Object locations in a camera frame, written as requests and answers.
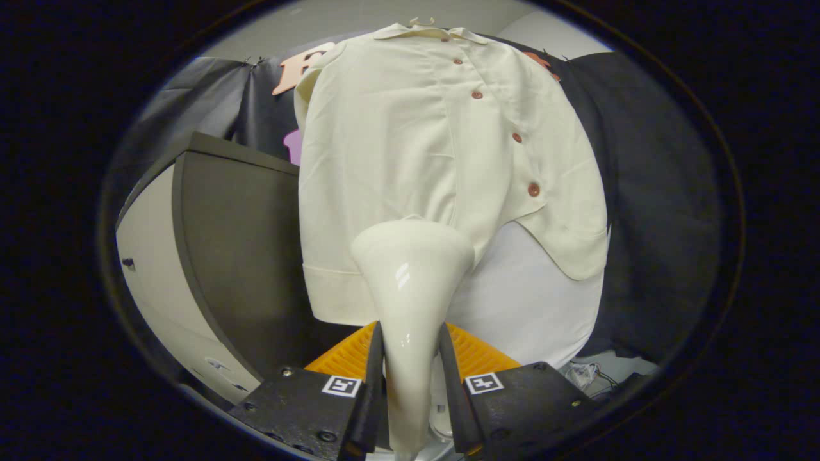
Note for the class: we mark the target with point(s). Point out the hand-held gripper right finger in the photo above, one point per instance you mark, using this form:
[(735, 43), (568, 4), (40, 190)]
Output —
[(525, 400)]

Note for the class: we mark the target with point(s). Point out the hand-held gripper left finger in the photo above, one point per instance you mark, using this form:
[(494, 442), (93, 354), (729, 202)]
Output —
[(301, 403)]

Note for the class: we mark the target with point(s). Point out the white garment steamer base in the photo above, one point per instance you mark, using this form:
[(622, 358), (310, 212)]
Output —
[(439, 416)]

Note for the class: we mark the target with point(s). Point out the white garment steamer head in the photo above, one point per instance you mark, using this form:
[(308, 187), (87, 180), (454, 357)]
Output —
[(410, 294)]

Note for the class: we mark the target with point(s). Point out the cream button-up shirt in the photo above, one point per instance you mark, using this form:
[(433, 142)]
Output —
[(397, 147)]

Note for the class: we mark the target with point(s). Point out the white backing panel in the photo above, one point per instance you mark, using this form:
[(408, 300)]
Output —
[(525, 307)]

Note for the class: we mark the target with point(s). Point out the grey-topped white drawer cabinet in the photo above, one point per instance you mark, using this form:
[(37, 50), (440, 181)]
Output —
[(237, 256)]

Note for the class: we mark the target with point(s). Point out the black backdrop cloth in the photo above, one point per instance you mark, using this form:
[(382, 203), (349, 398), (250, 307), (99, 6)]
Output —
[(653, 192)]

